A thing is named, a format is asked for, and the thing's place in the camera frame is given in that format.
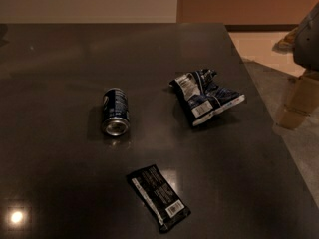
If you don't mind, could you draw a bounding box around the dark blue pepsi can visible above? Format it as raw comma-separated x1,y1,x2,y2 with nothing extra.
102,88,130,136

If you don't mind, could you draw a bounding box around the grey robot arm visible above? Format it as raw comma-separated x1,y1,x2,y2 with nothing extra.
293,2,319,71

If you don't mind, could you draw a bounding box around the crumpled blue chip bag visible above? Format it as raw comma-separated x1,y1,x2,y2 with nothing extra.
169,69,245,127

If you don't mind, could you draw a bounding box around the flat black snack packet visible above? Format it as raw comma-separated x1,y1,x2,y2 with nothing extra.
127,164,191,233

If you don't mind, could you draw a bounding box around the brown cardboard box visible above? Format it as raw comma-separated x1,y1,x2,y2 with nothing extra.
276,70,319,129

